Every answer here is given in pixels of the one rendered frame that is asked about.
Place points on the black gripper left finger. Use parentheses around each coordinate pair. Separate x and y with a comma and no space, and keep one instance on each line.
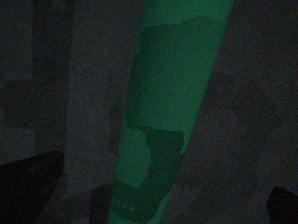
(27,185)

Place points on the black cylinder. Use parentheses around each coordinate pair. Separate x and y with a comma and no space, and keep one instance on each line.
(99,204)

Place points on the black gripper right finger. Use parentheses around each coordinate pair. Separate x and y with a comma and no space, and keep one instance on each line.
(282,206)

